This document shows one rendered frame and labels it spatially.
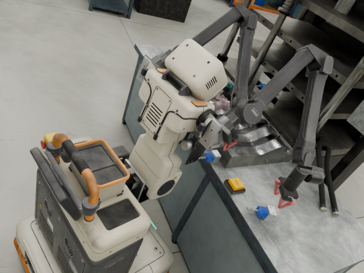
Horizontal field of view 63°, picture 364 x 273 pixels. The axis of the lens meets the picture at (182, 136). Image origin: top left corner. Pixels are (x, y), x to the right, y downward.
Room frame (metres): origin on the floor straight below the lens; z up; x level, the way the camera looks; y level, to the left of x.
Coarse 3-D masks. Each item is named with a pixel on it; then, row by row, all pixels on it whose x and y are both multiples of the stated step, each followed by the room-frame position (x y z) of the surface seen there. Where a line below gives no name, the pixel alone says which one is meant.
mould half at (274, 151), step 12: (252, 132) 1.51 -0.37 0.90; (264, 132) 1.52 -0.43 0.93; (264, 144) 1.43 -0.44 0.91; (276, 144) 1.44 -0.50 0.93; (228, 156) 1.25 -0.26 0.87; (240, 156) 1.27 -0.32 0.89; (252, 156) 1.32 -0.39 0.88; (264, 156) 1.38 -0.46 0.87; (276, 156) 1.44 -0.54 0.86; (288, 156) 1.51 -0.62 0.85
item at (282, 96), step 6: (264, 72) 2.37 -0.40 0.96; (264, 78) 2.32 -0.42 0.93; (270, 78) 2.30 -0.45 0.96; (258, 84) 2.34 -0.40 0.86; (264, 84) 2.30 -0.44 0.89; (258, 90) 2.32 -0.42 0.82; (282, 90) 2.16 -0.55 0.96; (288, 90) 2.20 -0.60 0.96; (276, 96) 2.17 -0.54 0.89; (282, 96) 2.17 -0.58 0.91; (288, 96) 2.21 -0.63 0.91; (294, 96) 2.25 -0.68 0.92; (270, 102) 2.19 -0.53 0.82; (276, 102) 2.15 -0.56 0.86; (282, 102) 2.19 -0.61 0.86; (288, 102) 2.23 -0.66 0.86; (294, 102) 2.28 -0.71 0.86; (300, 102) 2.32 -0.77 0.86; (276, 108) 2.18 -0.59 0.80; (282, 108) 2.22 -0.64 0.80; (288, 108) 2.26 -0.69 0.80; (294, 108) 2.31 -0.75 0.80; (300, 108) 2.35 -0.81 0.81
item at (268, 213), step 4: (248, 208) 0.99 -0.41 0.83; (252, 208) 1.00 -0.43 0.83; (256, 208) 1.02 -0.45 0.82; (260, 208) 1.01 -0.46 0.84; (264, 208) 1.02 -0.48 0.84; (268, 208) 1.02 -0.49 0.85; (272, 208) 1.03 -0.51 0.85; (260, 212) 0.99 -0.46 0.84; (264, 212) 1.00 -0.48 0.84; (268, 212) 1.00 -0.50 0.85; (272, 212) 1.00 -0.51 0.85; (260, 216) 0.99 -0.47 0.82; (264, 216) 0.99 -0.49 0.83; (268, 216) 0.99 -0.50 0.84; (272, 216) 0.99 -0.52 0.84; (264, 220) 0.99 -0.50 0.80; (268, 220) 0.99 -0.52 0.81
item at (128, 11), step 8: (88, 0) 4.69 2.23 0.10; (96, 0) 4.81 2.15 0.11; (104, 0) 4.96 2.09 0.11; (112, 0) 5.12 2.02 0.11; (120, 0) 5.30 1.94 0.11; (104, 8) 4.67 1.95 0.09; (112, 8) 4.75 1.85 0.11; (120, 8) 4.91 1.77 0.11; (128, 8) 4.92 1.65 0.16; (128, 16) 4.90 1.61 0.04
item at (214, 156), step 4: (212, 152) 1.25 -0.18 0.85; (216, 152) 1.26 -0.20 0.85; (204, 156) 1.22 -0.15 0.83; (208, 156) 1.22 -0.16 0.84; (212, 156) 1.23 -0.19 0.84; (216, 156) 1.23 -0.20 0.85; (220, 156) 1.24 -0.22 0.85; (208, 160) 1.20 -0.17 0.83; (212, 160) 1.22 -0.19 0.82; (216, 160) 1.23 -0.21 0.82
